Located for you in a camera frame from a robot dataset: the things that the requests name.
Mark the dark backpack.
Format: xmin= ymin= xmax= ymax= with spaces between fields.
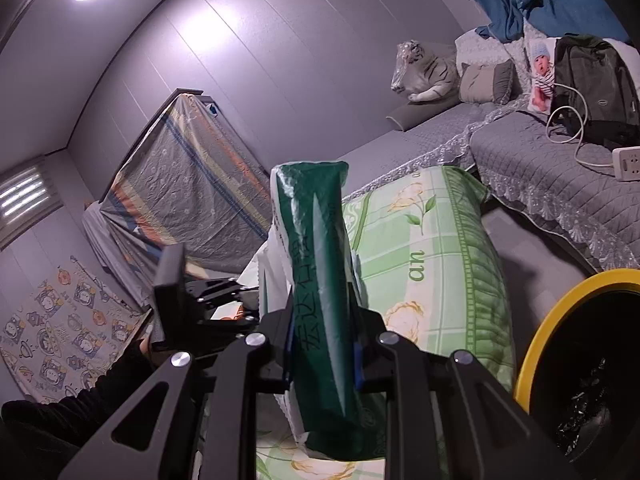
xmin=550 ymin=34 xmax=640 ymax=150

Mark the grey quilted bed cover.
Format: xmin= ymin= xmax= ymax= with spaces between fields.
xmin=345 ymin=95 xmax=640 ymax=273

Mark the grey pillow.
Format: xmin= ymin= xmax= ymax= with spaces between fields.
xmin=459 ymin=58 xmax=517 ymax=105

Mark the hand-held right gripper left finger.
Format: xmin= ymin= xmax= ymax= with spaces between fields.
xmin=57 ymin=310 xmax=296 ymax=480

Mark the black bin liner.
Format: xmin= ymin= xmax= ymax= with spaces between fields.
xmin=542 ymin=287 xmax=640 ymax=480

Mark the baby photo pillow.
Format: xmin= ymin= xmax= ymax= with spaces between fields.
xmin=524 ymin=37 xmax=559 ymax=114

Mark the white quilted pillow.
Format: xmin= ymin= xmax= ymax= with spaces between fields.
xmin=455 ymin=27 xmax=535 ymax=92

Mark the dark grey cushion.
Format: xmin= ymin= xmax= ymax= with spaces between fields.
xmin=385 ymin=94 xmax=462 ymax=133

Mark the white power strip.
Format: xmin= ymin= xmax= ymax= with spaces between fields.
xmin=612 ymin=146 xmax=640 ymax=182

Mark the green and white plastic packet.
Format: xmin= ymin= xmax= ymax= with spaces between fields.
xmin=239 ymin=160 xmax=391 ymax=461

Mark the person's left forearm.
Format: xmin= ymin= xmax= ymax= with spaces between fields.
xmin=0 ymin=340 xmax=157 ymax=480

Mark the white cable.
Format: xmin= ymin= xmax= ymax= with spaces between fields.
xmin=545 ymin=80 xmax=617 ymax=174

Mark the window blind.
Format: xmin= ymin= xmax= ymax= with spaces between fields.
xmin=0 ymin=157 xmax=64 ymax=252

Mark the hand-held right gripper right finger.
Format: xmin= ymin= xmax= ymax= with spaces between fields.
xmin=352 ymin=307 xmax=583 ymax=480

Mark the cartoon printed wall cloth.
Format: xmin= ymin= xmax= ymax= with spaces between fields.
xmin=0 ymin=255 xmax=152 ymax=407

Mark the striped grey bed sheet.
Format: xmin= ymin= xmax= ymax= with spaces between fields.
xmin=97 ymin=90 xmax=275 ymax=281

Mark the plain grey cloth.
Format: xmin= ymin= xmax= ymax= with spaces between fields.
xmin=81 ymin=200 xmax=162 ymax=307

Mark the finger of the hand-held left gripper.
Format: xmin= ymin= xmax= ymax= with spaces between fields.
xmin=188 ymin=316 xmax=264 ymax=347
xmin=186 ymin=276 xmax=249 ymax=307

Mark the yellow trash bin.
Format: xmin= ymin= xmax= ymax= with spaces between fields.
xmin=515 ymin=267 xmax=640 ymax=480

